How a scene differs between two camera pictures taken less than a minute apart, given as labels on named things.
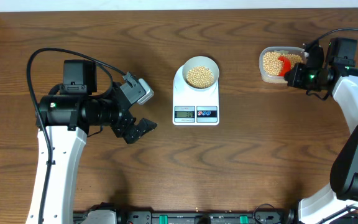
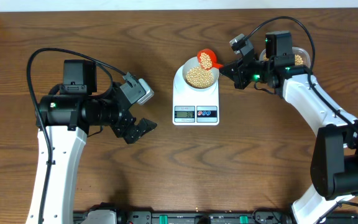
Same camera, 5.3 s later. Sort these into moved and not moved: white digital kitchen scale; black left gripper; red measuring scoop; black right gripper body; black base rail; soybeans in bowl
Moved: black right gripper body; red measuring scoop
Not moved: black left gripper; black base rail; white digital kitchen scale; soybeans in bowl
